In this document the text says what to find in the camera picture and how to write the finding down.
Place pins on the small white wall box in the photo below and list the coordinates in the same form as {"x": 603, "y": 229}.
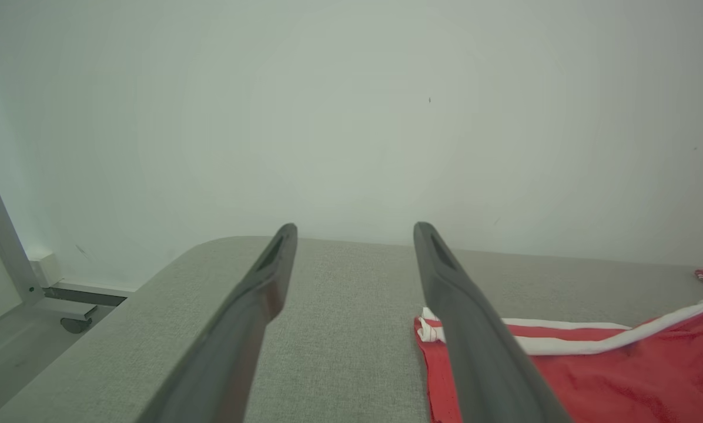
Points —
{"x": 44, "y": 270}

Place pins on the wall baseboard strip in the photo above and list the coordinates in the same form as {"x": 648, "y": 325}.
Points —
{"x": 87, "y": 294}

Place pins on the black caster wheel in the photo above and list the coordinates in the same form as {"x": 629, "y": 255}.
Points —
{"x": 75, "y": 325}

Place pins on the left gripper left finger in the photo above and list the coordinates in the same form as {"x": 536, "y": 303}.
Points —
{"x": 222, "y": 370}

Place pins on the grey metal frame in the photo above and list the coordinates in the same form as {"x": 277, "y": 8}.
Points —
{"x": 4, "y": 241}

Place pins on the red shorts with white stripes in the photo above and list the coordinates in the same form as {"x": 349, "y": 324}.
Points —
{"x": 622, "y": 382}

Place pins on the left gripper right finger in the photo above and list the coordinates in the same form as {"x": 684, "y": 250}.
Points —
{"x": 486, "y": 364}

